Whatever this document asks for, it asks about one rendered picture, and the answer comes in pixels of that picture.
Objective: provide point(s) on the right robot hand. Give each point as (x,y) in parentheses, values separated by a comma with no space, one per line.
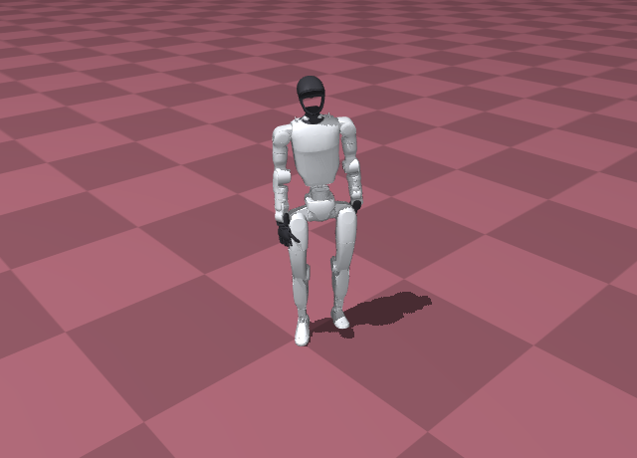
(284,232)

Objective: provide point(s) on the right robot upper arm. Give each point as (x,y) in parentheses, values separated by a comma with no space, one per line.
(281,137)

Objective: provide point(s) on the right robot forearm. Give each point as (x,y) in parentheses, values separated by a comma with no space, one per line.
(281,198)

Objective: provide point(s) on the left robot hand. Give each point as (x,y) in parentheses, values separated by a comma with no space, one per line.
(356,205)

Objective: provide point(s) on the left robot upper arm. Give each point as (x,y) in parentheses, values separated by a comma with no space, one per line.
(348,131)

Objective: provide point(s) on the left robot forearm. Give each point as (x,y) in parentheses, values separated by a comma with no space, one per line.
(354,185)

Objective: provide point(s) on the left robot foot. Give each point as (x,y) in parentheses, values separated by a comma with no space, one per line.
(339,319)

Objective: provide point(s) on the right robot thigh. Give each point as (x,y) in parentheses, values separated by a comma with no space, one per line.
(298,252)

